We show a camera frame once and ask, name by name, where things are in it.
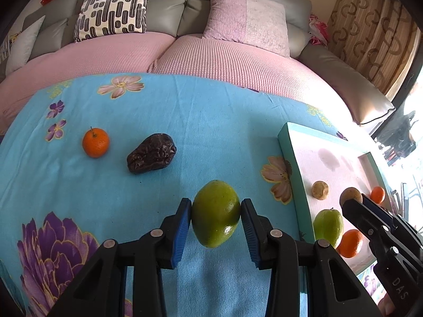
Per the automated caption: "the large orange mandarin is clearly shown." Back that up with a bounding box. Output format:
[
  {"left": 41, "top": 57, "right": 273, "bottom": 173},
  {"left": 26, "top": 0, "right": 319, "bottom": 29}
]
[{"left": 370, "top": 186, "right": 386, "bottom": 205}]

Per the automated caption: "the large green mango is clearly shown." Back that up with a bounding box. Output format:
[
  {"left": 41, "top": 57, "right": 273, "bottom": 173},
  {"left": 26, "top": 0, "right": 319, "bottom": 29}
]
[{"left": 191, "top": 180, "right": 240, "bottom": 248}]

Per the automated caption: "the person right hand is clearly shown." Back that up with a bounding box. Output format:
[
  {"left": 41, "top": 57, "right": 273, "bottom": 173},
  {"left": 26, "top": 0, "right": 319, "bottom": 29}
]
[{"left": 378, "top": 293, "right": 395, "bottom": 316}]

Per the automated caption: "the small mandarin far left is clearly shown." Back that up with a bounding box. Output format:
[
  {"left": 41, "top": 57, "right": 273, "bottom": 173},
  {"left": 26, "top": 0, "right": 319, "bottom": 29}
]
[{"left": 336, "top": 229, "right": 364, "bottom": 258}]

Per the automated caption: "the green mango on tray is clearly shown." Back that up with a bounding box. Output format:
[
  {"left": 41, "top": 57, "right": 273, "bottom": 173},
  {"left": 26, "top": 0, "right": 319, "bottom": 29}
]
[{"left": 313, "top": 208, "right": 344, "bottom": 248}]

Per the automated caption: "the white tray teal rim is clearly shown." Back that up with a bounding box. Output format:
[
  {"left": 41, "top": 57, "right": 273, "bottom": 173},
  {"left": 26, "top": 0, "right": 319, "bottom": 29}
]
[{"left": 277, "top": 122, "right": 397, "bottom": 276}]

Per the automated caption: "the blue floral tablecloth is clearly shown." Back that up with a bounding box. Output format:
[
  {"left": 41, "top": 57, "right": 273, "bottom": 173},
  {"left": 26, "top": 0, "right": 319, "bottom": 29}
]
[{"left": 1, "top": 73, "right": 371, "bottom": 316}]

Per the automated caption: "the small mandarin with stem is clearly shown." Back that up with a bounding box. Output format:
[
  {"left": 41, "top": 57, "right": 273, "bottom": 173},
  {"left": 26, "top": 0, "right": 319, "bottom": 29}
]
[{"left": 82, "top": 127, "right": 110, "bottom": 158}]

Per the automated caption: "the dark brown date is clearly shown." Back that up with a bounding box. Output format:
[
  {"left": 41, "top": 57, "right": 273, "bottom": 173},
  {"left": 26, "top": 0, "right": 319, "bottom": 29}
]
[{"left": 127, "top": 133, "right": 177, "bottom": 174}]

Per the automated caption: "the brown patterned curtain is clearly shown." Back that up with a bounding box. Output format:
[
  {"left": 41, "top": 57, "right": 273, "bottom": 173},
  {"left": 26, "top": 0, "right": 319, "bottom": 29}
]
[{"left": 328, "top": 0, "right": 421, "bottom": 100}]

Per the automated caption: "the pink floral cloth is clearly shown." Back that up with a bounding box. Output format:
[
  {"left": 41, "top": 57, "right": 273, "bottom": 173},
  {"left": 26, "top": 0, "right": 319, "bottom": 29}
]
[{"left": 309, "top": 14, "right": 329, "bottom": 46}]

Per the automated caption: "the pink sofa seat cover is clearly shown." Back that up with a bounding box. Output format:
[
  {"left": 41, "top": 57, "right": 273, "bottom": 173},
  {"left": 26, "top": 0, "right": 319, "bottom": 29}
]
[{"left": 1, "top": 32, "right": 352, "bottom": 134}]

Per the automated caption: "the pink grey cushion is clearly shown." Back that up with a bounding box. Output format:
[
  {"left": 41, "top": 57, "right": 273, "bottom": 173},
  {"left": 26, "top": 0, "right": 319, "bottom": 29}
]
[{"left": 203, "top": 0, "right": 290, "bottom": 57}]

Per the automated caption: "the light grey cushion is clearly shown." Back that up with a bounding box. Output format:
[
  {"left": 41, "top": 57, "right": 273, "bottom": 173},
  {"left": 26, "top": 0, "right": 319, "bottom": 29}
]
[{"left": 5, "top": 16, "right": 45, "bottom": 76}]

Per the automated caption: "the black white patterned cushion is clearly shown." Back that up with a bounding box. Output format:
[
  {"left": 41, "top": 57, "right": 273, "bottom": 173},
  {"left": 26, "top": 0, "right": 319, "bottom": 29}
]
[{"left": 74, "top": 0, "right": 148, "bottom": 42}]

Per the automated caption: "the grey leather sofa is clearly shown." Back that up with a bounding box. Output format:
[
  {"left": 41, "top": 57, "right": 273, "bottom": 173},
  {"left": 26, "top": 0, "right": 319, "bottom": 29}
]
[{"left": 1, "top": 0, "right": 394, "bottom": 124}]

